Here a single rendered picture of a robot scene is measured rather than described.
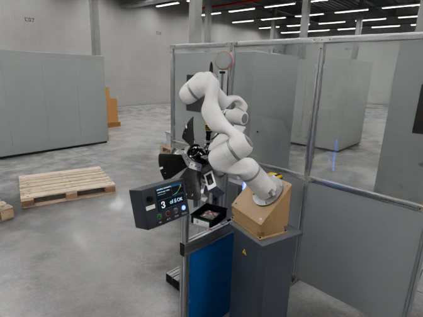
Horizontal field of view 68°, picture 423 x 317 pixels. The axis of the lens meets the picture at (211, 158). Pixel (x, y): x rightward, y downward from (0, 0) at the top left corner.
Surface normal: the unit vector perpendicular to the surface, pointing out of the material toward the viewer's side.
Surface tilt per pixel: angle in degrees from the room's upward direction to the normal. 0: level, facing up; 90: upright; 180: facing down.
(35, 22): 90
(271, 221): 90
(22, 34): 90
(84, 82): 90
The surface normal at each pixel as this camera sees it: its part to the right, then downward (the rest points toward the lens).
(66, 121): 0.74, 0.20
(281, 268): 0.54, 0.24
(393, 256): -0.69, 0.17
